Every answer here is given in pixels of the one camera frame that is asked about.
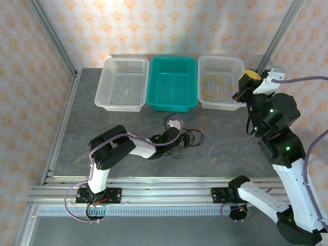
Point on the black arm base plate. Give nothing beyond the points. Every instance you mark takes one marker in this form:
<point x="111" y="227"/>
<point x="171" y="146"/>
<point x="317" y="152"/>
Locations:
<point x="115" y="196"/>
<point x="217" y="196"/>

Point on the aluminium frame post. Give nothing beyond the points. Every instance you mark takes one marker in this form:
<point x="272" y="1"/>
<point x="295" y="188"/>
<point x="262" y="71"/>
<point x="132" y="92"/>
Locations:
<point x="51" y="33"/>
<point x="280" y="33"/>

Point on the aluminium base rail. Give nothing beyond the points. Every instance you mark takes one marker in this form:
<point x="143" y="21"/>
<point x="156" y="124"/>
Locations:
<point x="164" y="194"/>

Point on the teal plastic mesh basket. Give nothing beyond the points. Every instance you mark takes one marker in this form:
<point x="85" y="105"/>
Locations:
<point x="171" y="87"/>

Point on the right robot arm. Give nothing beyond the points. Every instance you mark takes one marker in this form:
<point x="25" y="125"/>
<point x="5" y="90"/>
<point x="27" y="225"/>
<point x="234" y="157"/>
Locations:
<point x="261" y="197"/>

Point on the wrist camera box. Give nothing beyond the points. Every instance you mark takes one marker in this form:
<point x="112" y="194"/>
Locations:
<point x="269" y="79"/>
<point x="175" y="123"/>

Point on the white plastic mesh basket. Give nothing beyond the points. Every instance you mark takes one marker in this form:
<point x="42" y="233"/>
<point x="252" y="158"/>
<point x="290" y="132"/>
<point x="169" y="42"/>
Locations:
<point x="220" y="65"/>
<point x="123" y="84"/>

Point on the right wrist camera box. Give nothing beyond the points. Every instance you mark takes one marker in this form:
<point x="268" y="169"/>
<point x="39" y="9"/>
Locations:
<point x="269" y="79"/>

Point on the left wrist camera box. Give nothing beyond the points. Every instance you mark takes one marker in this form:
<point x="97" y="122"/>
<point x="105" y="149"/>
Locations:
<point x="175" y="123"/>

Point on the aluminium side rail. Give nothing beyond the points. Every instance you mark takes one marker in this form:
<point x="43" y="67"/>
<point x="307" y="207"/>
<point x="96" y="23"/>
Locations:
<point x="62" y="128"/>

